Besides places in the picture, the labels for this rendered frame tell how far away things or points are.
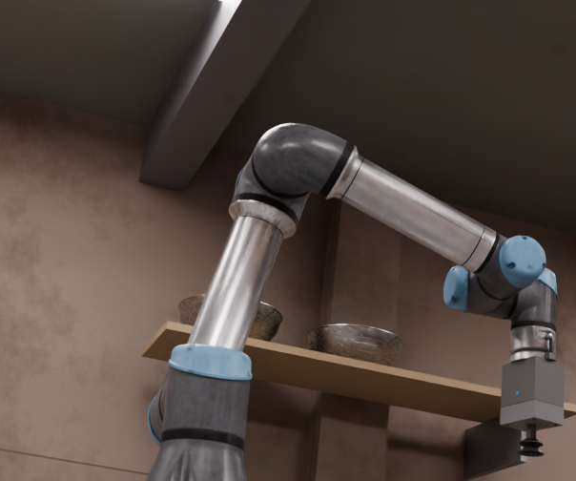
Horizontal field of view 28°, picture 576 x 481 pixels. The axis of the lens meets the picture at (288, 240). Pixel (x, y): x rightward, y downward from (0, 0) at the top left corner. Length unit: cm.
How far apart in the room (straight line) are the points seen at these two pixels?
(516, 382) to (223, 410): 57
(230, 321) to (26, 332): 303
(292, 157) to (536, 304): 50
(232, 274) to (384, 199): 27
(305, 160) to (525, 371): 51
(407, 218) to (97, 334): 313
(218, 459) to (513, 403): 59
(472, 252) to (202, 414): 52
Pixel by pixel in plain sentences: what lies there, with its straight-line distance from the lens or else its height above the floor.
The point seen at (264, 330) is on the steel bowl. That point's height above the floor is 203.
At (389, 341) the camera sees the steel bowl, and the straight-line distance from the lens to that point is 459.
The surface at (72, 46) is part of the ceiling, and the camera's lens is 469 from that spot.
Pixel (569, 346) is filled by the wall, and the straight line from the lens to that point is 566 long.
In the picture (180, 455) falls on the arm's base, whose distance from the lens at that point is 157.
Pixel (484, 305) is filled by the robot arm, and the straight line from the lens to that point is 193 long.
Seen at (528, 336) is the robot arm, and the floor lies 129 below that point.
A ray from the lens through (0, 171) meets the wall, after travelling 498.
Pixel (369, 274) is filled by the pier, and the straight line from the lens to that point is 509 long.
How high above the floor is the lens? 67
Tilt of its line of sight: 22 degrees up
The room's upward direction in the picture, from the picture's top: 6 degrees clockwise
